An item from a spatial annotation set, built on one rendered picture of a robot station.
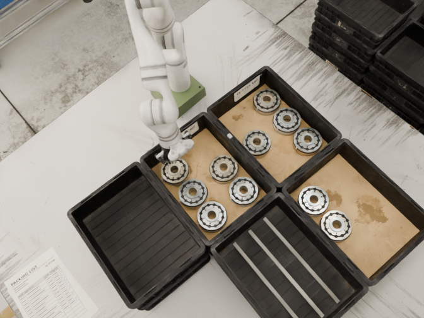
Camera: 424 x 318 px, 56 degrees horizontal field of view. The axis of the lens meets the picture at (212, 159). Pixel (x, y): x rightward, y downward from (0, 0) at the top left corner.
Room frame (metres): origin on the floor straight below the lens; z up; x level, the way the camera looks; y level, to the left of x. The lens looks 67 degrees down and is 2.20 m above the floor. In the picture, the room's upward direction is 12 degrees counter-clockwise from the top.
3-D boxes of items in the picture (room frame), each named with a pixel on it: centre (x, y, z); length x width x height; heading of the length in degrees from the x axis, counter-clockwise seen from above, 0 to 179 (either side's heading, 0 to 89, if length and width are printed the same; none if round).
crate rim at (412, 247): (0.28, -0.42, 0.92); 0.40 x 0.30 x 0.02; 28
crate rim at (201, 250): (0.35, 0.30, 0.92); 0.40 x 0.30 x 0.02; 28
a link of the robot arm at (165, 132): (0.57, 0.12, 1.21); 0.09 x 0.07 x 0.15; 83
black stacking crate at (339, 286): (0.14, -0.15, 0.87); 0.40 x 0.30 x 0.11; 28
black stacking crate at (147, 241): (0.35, 0.30, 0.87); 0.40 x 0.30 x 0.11; 28
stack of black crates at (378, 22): (1.37, -0.93, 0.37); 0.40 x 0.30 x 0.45; 32
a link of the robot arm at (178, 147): (0.56, 0.11, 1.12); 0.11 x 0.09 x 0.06; 28
